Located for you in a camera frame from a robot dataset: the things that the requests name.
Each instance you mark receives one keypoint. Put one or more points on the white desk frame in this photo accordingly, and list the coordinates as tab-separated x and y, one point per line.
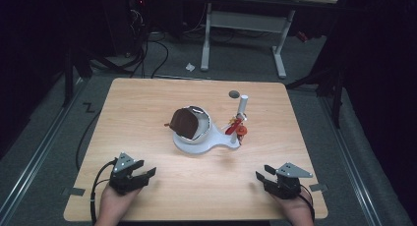
246	21

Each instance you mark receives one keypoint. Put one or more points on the small red object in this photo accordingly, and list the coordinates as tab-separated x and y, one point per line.
302	36

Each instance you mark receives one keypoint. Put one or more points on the person's left hand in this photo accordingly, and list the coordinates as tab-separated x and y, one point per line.
114	208

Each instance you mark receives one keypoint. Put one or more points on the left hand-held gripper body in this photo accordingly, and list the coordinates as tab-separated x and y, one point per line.
126	181

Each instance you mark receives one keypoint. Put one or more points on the brown leather wallet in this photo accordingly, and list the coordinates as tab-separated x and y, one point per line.
184	123

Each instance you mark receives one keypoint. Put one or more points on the white bowl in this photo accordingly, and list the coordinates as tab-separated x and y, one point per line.
202	129

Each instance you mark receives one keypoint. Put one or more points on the grey tape strip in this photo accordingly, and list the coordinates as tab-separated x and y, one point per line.
318	187
76	191

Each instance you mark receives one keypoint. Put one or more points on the metal floor rail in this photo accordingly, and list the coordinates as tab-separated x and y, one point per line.
36	154
352	167

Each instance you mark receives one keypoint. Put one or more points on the crumpled white paper scrap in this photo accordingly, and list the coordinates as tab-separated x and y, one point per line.
190	67

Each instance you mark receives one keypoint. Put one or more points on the person's right hand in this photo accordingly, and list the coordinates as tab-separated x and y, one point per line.
296	209

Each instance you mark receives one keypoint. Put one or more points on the black metal stand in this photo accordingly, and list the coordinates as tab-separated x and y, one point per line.
68	75
336	98

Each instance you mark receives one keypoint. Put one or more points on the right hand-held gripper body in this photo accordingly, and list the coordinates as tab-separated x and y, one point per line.
286	186

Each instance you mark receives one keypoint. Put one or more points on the white stand with peg post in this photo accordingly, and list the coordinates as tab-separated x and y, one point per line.
216	142

